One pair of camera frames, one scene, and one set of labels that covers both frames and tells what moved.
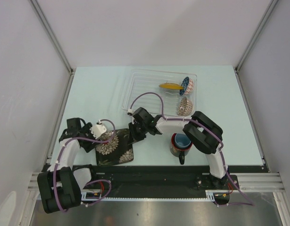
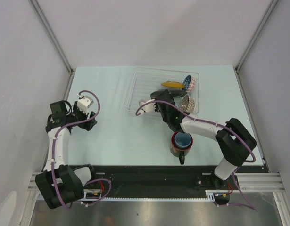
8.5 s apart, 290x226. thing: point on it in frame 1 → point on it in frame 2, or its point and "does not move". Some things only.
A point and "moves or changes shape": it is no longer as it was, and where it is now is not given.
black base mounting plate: x=155 y=181 does not move
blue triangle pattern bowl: x=186 y=86 moves or changes shape
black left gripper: x=89 y=146 → x=87 y=125
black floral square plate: x=114 y=149 → x=176 y=92
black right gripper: x=133 y=137 → x=166 y=91
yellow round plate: x=171 y=86 moves or changes shape
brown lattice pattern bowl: x=185 y=107 moves or changes shape
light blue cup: x=181 y=141 does not move
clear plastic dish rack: x=161 y=92 does not move
